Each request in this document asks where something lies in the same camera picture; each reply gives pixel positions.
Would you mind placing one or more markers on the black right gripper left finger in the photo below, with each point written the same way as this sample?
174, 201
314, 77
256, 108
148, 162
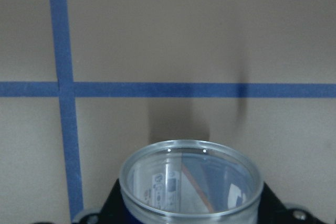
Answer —
113, 210

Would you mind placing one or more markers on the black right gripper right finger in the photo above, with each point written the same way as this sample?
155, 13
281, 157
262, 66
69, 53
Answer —
271, 210

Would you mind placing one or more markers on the clear tennis ball can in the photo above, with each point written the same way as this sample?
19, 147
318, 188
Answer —
190, 181

